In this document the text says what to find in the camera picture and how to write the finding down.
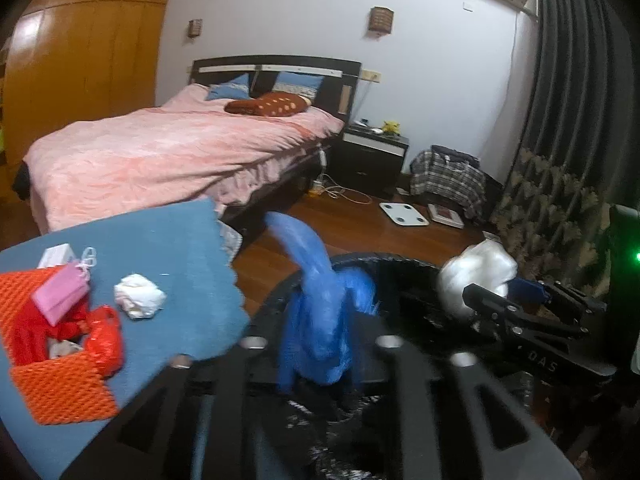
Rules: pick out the brown polka dot pillow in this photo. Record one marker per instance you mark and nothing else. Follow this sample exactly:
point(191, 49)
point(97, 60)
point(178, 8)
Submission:
point(271, 104)

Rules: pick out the left wall lamp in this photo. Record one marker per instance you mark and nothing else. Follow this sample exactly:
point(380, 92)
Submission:
point(194, 28)

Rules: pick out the blue pillow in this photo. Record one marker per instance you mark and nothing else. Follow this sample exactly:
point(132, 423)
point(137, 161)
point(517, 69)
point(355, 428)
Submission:
point(237, 88)
point(303, 85)

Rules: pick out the dark patterned curtain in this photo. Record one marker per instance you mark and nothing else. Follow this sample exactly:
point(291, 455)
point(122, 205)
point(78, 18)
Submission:
point(578, 155)

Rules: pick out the yellow plush toy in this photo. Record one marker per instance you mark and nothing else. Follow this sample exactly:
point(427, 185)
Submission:
point(391, 128)

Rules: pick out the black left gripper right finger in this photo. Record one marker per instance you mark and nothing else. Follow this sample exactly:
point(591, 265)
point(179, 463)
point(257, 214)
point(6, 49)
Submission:
point(464, 424)

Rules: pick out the red plastic bag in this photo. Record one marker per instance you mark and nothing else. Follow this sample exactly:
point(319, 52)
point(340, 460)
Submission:
point(31, 336)

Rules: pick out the black round trash bin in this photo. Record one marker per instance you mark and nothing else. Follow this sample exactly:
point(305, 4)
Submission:
point(350, 429)

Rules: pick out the wall power socket strip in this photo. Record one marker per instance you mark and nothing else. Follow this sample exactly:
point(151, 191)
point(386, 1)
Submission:
point(370, 75)

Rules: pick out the wooden wardrobe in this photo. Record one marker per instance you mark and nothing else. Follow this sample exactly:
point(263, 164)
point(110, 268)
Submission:
point(73, 60)

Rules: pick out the wall lamp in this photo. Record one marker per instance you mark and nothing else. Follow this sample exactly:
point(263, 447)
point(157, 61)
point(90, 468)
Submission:
point(194, 28)
point(380, 20)

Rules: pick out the dark wooden bed frame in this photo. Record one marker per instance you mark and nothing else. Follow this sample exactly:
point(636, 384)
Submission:
point(323, 121)

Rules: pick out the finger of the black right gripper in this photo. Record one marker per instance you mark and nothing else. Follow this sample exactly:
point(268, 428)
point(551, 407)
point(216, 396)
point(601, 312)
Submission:
point(497, 309)

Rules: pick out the pink bed quilt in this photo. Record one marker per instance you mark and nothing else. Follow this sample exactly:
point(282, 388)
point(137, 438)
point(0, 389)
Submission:
point(186, 149)

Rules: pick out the white red floor book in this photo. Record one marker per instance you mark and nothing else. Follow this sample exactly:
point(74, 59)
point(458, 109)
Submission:
point(445, 216)

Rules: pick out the small white box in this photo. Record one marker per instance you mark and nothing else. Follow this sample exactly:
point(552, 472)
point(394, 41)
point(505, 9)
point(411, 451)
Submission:
point(58, 255)

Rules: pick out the right wall lamp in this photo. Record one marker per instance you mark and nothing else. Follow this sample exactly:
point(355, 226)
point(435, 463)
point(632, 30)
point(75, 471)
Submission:
point(380, 20)

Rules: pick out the crumpled white tissue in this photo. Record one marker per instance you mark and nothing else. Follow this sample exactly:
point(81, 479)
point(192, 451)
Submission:
point(138, 297)

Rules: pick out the plaid cloth on chair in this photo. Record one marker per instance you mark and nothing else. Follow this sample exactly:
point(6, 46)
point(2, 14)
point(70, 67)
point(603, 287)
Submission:
point(449, 174)

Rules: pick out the blue plastic bag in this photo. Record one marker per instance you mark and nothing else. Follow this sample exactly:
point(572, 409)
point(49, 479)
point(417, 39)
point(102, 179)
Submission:
point(318, 341)

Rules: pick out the black bedside cabinet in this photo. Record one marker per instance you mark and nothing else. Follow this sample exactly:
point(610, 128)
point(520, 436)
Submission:
point(368, 161)

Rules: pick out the white plastic wrap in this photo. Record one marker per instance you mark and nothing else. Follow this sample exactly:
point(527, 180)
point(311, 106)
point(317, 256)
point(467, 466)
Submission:
point(486, 264)

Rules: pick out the left blue pillow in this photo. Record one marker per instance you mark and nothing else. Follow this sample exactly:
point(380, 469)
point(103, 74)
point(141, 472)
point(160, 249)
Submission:
point(237, 88)

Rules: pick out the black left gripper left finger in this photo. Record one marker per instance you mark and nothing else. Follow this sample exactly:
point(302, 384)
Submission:
point(189, 422)

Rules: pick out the pink knotted cloth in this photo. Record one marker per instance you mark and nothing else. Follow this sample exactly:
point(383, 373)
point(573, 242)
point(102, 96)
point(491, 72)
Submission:
point(56, 296)

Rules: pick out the right blue pillow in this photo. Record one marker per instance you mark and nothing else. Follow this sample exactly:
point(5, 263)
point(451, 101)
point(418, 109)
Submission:
point(303, 85)

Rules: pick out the white bathroom scale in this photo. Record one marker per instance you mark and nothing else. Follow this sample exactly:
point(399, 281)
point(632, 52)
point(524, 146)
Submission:
point(403, 214)

